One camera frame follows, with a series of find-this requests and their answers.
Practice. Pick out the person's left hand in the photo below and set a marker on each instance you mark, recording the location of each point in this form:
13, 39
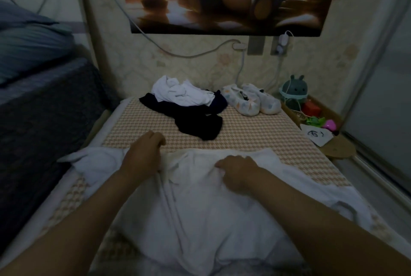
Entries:
144, 154

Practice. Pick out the person's right hand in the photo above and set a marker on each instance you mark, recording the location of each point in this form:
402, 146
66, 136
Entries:
239, 171

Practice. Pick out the white printed t-shirt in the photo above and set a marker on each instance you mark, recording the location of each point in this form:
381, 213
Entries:
212, 221

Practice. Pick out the black garment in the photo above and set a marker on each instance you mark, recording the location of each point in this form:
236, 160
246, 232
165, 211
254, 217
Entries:
199, 118

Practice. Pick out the white polo shirt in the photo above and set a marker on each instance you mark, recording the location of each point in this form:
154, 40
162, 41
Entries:
183, 91

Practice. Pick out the person's right forearm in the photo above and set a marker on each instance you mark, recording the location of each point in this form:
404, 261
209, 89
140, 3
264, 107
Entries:
334, 227

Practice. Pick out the person's left forearm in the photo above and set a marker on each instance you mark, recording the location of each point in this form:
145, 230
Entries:
64, 227

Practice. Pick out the white printed card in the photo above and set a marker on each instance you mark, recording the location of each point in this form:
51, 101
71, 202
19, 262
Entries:
318, 135

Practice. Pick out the green toy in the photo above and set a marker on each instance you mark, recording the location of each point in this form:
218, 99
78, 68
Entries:
314, 121

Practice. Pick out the teal round bunny lamp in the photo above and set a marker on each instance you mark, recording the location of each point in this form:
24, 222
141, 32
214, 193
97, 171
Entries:
294, 89

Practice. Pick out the dark patterned bed cover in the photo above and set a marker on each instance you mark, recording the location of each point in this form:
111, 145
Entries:
45, 137

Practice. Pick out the pink ball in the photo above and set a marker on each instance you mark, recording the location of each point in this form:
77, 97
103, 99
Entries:
330, 125

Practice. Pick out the wooden bedside tray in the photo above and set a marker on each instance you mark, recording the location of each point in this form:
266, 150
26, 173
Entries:
340, 147

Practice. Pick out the white charger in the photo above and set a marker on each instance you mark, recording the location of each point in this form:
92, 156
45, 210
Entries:
283, 42

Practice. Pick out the grey-green pillow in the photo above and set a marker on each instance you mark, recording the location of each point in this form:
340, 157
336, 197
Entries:
32, 51

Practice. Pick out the grey sliding door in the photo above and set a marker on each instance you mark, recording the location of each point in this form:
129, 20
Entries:
382, 99

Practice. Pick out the blue pillow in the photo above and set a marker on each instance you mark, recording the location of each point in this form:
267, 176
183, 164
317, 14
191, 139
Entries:
19, 12

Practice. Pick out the white wall plug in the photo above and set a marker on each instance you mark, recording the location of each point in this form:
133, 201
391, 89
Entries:
239, 46

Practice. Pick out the grey wall socket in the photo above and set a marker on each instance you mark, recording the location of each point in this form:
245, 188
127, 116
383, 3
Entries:
256, 45

